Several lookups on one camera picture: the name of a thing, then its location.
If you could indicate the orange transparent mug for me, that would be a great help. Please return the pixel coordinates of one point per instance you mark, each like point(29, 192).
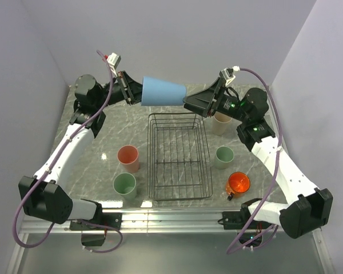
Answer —
point(237, 185)

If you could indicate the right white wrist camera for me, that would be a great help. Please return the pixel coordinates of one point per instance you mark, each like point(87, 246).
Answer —
point(227, 75)

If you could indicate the blue plastic cup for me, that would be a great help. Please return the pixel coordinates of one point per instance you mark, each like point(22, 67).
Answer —
point(156, 92)

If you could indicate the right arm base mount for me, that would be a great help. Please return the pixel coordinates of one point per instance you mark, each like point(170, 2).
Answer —
point(235, 220)

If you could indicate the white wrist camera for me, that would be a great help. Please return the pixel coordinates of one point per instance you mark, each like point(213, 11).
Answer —
point(227, 75)
point(113, 60)

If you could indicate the green cup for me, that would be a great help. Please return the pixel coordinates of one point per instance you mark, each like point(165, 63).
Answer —
point(223, 157)
point(125, 185)

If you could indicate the green cup left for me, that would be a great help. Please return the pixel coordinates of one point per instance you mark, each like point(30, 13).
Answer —
point(125, 185)

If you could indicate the green cup right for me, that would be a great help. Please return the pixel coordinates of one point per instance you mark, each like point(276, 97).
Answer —
point(223, 157)

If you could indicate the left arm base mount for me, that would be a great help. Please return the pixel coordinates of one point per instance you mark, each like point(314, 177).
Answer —
point(94, 232)

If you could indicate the aluminium rail frame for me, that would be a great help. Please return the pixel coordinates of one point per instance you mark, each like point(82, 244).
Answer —
point(173, 241)

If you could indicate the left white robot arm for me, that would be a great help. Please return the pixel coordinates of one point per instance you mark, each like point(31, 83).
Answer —
point(43, 194)

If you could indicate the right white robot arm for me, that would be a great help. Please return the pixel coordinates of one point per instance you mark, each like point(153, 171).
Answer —
point(307, 206)

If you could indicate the beige plastic cup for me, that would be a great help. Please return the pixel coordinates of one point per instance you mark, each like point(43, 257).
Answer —
point(220, 123)

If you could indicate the black wire dish rack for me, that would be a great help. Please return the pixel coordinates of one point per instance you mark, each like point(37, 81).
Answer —
point(178, 158)

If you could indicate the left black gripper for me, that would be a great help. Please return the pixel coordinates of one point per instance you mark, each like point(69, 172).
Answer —
point(134, 93)

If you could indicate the pink plastic cup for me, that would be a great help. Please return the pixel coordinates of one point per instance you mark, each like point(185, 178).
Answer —
point(128, 156)

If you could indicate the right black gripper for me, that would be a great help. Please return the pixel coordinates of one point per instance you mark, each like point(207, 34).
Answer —
point(202, 103)

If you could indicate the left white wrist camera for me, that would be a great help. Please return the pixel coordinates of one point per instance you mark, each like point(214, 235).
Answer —
point(113, 60)

